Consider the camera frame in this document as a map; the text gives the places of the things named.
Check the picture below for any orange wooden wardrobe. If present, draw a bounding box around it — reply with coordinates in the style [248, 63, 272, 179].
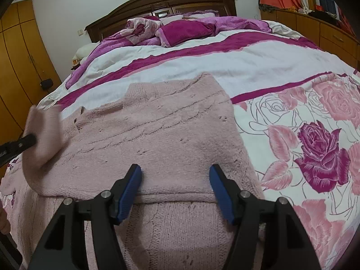
[0, 0, 62, 172]

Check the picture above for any floral pink white blanket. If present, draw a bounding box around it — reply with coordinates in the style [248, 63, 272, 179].
[0, 15, 360, 270]

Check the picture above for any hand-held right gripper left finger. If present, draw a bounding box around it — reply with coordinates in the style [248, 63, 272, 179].
[27, 164, 142, 270]

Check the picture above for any dark wooden headboard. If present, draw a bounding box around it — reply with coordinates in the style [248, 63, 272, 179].
[85, 0, 237, 43]

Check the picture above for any white pillow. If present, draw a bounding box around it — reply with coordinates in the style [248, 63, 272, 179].
[74, 43, 100, 61]

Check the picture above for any orange wooden dresser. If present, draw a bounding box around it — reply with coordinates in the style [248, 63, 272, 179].
[260, 7, 360, 68]

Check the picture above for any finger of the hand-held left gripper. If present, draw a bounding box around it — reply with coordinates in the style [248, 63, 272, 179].
[0, 133, 38, 167]

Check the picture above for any dark clothes pile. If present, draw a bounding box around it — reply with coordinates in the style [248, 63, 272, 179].
[306, 9, 342, 23]

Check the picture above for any crumpled magenta floral quilt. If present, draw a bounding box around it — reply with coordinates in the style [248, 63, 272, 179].
[121, 10, 273, 48]

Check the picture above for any pink knitted sweater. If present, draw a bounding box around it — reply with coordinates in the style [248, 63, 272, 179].
[11, 72, 266, 270]

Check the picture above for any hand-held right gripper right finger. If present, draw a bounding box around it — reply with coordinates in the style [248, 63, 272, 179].
[209, 164, 322, 270]

